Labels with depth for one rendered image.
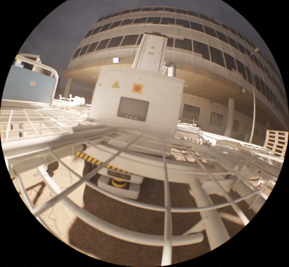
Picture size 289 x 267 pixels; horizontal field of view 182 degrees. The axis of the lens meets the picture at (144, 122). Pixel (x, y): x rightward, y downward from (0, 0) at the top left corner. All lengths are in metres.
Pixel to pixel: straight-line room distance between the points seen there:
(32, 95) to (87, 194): 0.74
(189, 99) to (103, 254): 8.35
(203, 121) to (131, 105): 8.13
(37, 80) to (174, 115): 0.93
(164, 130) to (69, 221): 0.76
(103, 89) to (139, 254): 0.90
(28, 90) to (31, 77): 0.09
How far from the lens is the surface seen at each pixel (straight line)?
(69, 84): 11.69
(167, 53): 6.09
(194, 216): 0.77
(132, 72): 0.58
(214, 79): 5.62
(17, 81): 0.76
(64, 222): 0.63
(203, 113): 8.50
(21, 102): 0.75
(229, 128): 7.41
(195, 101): 8.30
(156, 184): 0.63
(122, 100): 0.53
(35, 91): 0.77
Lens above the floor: 0.56
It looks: 3 degrees down
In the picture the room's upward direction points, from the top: 12 degrees clockwise
